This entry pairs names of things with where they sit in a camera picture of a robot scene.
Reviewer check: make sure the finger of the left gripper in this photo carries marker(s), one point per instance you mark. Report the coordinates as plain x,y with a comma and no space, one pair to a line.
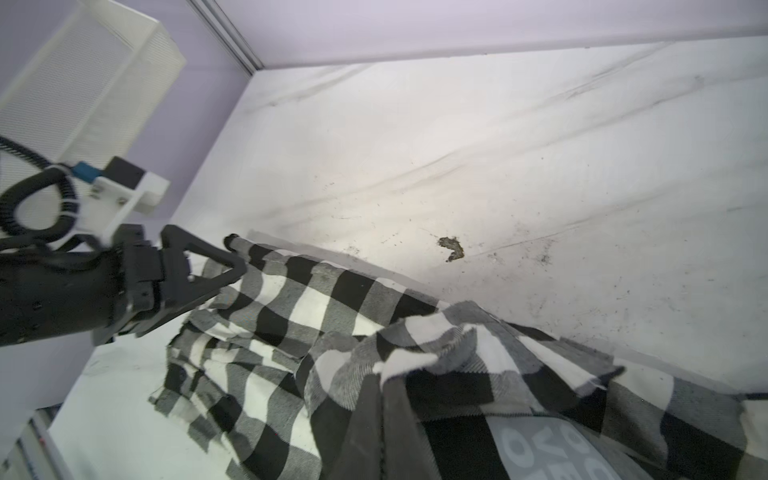
180,290

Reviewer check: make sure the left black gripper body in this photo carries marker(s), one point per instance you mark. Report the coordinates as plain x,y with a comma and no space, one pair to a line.
49,293

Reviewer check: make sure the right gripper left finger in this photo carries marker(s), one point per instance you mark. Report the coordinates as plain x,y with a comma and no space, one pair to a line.
361,454

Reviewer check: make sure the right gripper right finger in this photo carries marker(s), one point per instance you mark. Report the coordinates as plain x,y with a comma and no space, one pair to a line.
406,450

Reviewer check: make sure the black white checkered shirt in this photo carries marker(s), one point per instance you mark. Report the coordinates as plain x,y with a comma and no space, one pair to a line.
266,377

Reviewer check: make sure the white mesh upper shelf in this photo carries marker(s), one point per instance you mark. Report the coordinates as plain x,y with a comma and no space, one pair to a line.
88,93

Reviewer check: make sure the aluminium mounting rail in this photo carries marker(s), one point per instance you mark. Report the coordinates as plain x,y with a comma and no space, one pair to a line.
35,455

